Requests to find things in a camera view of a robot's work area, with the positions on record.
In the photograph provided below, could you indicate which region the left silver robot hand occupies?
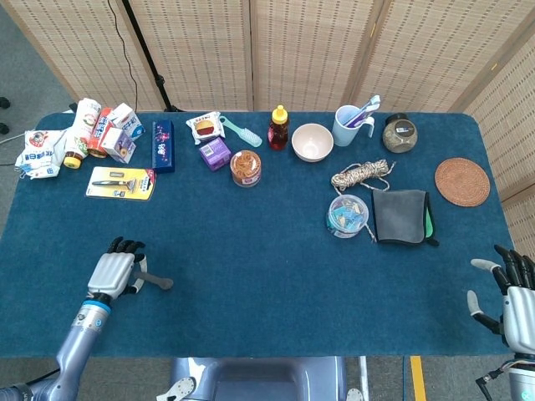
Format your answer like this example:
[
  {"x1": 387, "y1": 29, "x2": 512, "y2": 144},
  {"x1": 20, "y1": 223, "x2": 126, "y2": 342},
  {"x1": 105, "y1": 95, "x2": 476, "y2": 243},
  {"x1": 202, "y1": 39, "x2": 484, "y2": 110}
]
[{"x1": 86, "y1": 236, "x2": 149, "y2": 300}]

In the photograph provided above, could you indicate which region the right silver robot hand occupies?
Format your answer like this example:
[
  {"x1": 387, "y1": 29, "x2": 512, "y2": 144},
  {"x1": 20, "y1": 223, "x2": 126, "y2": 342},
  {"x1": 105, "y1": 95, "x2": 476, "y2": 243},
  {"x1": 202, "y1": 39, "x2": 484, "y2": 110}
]
[{"x1": 466, "y1": 244, "x2": 535, "y2": 355}]

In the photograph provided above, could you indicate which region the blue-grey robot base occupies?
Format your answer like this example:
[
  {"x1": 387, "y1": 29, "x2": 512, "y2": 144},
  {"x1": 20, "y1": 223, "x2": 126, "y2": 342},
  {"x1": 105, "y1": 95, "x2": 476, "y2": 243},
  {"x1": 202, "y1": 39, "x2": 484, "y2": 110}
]
[{"x1": 169, "y1": 355, "x2": 348, "y2": 401}]

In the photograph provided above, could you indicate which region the razor in yellow blister pack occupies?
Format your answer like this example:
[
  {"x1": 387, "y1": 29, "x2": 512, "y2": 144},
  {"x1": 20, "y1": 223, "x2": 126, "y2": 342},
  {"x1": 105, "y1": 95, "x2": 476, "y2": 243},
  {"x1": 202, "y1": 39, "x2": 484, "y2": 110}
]
[{"x1": 85, "y1": 165, "x2": 157, "y2": 202}]

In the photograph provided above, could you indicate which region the yellow floor tape strip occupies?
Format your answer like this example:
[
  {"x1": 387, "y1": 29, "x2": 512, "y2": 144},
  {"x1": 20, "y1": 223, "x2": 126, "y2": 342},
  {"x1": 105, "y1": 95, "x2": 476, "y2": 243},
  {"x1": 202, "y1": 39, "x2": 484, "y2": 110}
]
[{"x1": 409, "y1": 355, "x2": 427, "y2": 401}]

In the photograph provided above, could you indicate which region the white and purple carton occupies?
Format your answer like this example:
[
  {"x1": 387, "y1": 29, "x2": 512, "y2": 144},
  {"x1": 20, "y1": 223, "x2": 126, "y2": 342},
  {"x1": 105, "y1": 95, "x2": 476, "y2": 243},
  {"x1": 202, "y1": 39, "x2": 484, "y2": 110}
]
[{"x1": 101, "y1": 127, "x2": 137, "y2": 165}]

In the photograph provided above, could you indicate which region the white bag with blue print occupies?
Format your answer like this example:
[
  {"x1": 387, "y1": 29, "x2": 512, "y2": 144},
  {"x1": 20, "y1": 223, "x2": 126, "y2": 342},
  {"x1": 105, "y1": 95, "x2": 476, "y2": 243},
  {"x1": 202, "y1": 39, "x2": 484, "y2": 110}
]
[{"x1": 14, "y1": 129, "x2": 68, "y2": 180}]

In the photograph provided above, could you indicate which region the dark blue rectangular box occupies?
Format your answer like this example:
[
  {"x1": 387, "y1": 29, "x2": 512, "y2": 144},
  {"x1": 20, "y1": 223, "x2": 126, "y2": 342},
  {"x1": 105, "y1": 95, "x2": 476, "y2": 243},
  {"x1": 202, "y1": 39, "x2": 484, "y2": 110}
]
[{"x1": 151, "y1": 119, "x2": 176, "y2": 175}]

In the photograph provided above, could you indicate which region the round woven brown coaster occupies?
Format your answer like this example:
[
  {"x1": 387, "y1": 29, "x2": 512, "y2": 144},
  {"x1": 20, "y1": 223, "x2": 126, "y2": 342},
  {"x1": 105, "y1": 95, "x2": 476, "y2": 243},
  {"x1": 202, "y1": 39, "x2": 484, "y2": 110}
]
[{"x1": 434, "y1": 157, "x2": 492, "y2": 208}]

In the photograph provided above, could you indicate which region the blue felt table cover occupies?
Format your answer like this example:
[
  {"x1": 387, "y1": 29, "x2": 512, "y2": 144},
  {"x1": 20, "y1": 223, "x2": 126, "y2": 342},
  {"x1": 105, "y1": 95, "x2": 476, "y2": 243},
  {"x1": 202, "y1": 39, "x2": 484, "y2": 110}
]
[{"x1": 0, "y1": 111, "x2": 526, "y2": 359}]

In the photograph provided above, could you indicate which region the white bottle with yellow cap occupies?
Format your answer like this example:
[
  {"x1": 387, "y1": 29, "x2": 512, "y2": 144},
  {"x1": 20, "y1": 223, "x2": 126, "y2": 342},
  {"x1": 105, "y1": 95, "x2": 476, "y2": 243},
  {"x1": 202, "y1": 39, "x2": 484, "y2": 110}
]
[{"x1": 62, "y1": 97, "x2": 103, "y2": 170}]

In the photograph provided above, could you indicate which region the white and blue milk carton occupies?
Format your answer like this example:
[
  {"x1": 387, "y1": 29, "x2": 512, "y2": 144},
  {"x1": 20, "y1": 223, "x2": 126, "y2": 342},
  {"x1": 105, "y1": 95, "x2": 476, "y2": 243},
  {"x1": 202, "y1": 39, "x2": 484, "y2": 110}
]
[{"x1": 109, "y1": 102, "x2": 146, "y2": 141}]

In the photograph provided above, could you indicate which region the grey cloth with green edge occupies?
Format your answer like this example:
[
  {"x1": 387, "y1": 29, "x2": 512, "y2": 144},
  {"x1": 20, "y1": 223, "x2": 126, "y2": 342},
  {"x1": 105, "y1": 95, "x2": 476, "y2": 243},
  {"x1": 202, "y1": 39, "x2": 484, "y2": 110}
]
[{"x1": 371, "y1": 188, "x2": 441, "y2": 247}]

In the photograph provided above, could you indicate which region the small purple box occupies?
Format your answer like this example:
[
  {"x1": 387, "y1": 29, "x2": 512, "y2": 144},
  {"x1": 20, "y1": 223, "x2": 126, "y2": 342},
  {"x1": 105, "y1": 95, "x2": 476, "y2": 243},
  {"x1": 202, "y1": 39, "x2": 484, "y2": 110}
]
[{"x1": 198, "y1": 136, "x2": 232, "y2": 172}]

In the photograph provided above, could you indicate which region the white metal table leg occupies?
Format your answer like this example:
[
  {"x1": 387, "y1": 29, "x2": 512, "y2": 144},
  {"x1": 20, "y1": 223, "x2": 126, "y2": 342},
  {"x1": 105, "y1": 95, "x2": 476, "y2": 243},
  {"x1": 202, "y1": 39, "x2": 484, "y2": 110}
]
[{"x1": 358, "y1": 355, "x2": 370, "y2": 401}]

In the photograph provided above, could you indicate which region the clear jar of rubber bands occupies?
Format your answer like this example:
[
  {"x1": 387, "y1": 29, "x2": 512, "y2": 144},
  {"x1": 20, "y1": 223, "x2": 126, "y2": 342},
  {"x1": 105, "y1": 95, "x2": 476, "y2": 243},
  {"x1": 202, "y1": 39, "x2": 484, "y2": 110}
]
[{"x1": 229, "y1": 150, "x2": 262, "y2": 189}]

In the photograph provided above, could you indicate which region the white snack packet burger picture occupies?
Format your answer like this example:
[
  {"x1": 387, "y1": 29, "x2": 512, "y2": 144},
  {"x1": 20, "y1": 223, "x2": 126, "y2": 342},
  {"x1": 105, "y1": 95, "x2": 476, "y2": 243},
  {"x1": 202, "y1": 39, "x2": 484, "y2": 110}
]
[{"x1": 185, "y1": 110, "x2": 227, "y2": 146}]

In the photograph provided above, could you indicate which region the mint green scrubbing brush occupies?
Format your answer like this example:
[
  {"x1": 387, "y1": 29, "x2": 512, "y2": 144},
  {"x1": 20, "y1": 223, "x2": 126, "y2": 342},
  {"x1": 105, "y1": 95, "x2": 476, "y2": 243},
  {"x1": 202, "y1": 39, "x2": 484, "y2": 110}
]
[{"x1": 218, "y1": 116, "x2": 263, "y2": 149}]

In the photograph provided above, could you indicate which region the clear tub of binder clips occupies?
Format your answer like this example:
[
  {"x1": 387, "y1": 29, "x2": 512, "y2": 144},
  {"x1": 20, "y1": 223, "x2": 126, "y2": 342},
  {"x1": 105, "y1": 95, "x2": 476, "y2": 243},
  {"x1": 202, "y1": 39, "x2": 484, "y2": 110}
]
[{"x1": 325, "y1": 194, "x2": 370, "y2": 240}]

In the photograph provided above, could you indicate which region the glass jar with black lid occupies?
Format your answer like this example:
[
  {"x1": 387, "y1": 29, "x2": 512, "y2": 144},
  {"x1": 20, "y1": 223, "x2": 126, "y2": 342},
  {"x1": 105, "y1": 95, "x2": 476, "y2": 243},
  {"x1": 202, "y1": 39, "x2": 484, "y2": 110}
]
[{"x1": 382, "y1": 112, "x2": 419, "y2": 154}]

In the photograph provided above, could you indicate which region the honey bottle with yellow cap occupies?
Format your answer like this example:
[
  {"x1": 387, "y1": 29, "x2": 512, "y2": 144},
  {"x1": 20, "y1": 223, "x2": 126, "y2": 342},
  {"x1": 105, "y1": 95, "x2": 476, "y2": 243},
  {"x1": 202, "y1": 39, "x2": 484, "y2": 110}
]
[{"x1": 267, "y1": 104, "x2": 290, "y2": 151}]

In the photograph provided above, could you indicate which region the black tripod stand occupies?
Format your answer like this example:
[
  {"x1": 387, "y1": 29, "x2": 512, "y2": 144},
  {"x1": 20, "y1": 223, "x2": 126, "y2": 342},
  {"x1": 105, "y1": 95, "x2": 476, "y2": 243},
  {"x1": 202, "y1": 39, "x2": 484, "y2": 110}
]
[{"x1": 120, "y1": 0, "x2": 185, "y2": 113}]

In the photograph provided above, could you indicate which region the beige bowl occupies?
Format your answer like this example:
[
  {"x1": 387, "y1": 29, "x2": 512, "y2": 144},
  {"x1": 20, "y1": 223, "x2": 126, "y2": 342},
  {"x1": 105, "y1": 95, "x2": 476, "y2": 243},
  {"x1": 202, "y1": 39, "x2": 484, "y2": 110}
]
[{"x1": 291, "y1": 123, "x2": 334, "y2": 163}]

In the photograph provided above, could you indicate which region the light blue mug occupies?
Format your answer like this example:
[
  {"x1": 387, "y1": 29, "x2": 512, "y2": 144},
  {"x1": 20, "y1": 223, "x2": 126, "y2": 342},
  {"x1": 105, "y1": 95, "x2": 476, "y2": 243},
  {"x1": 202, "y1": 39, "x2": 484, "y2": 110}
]
[{"x1": 332, "y1": 104, "x2": 376, "y2": 148}]

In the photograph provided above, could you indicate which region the purple toothbrush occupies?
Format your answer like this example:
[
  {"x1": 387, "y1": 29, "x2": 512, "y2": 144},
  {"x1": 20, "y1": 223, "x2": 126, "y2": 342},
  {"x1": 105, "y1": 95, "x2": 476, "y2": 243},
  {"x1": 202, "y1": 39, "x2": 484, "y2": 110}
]
[{"x1": 343, "y1": 109, "x2": 369, "y2": 128}]

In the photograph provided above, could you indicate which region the bamboo folding screen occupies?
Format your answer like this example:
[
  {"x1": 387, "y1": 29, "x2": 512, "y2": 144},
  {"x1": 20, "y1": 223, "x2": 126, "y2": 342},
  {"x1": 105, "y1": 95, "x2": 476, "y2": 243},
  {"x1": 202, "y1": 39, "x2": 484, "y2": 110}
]
[{"x1": 0, "y1": 0, "x2": 535, "y2": 260}]

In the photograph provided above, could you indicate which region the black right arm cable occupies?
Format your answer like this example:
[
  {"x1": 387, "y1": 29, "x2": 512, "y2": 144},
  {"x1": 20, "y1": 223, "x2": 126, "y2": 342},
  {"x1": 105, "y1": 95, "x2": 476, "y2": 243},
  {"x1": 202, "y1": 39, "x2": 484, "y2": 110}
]
[{"x1": 474, "y1": 366, "x2": 513, "y2": 390}]

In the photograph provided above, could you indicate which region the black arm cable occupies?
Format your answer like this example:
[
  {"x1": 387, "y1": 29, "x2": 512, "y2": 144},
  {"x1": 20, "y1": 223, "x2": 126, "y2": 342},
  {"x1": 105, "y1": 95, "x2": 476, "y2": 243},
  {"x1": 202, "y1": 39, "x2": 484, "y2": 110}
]
[
  {"x1": 23, "y1": 367, "x2": 60, "y2": 388},
  {"x1": 474, "y1": 366, "x2": 513, "y2": 390}
]

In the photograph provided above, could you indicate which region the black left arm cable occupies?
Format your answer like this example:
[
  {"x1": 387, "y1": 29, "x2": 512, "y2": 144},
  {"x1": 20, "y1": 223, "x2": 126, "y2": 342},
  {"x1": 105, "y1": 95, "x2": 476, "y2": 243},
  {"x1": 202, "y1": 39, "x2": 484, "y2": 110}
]
[{"x1": 23, "y1": 367, "x2": 60, "y2": 388}]

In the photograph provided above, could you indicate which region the large white metal bracket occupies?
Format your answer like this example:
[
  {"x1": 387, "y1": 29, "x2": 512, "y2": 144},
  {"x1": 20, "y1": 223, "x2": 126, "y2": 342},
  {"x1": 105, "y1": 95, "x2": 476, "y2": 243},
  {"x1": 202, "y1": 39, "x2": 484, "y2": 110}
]
[{"x1": 156, "y1": 375, "x2": 197, "y2": 401}]

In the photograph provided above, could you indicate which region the thin black hanging cable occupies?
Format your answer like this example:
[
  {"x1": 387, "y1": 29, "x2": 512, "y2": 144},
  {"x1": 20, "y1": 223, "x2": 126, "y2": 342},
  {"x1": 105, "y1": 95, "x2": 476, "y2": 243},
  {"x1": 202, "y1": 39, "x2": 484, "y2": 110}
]
[{"x1": 106, "y1": 0, "x2": 140, "y2": 110}]

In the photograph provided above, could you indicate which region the bundle of speckled rope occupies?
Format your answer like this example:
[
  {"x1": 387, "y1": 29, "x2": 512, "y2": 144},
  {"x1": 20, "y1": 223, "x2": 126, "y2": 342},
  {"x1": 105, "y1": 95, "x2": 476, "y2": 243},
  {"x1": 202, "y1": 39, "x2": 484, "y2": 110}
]
[{"x1": 330, "y1": 159, "x2": 396, "y2": 244}]

